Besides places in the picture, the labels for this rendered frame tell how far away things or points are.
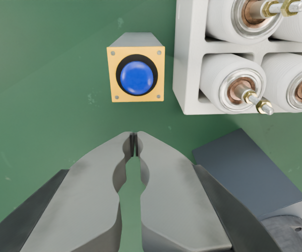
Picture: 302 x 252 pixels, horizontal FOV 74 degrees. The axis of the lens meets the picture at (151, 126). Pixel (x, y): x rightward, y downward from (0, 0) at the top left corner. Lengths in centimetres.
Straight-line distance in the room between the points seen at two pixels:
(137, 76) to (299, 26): 27
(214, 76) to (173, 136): 35
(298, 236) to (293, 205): 6
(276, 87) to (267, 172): 23
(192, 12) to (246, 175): 40
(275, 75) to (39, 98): 59
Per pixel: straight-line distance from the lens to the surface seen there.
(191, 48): 41
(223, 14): 35
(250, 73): 37
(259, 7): 34
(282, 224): 52
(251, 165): 60
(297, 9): 28
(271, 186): 55
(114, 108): 63
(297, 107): 44
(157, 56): 26
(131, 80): 25
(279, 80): 42
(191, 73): 42
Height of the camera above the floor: 57
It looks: 62 degrees down
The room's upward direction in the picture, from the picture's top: 174 degrees clockwise
